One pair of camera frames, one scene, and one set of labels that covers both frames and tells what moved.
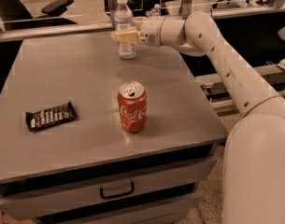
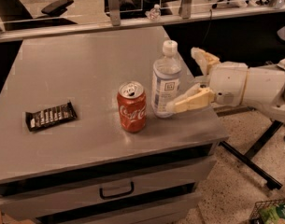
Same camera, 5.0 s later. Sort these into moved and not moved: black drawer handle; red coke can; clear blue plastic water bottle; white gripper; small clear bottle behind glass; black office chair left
Moved: clear blue plastic water bottle; white gripper
Not moved: small clear bottle behind glass; red coke can; black office chair left; black drawer handle
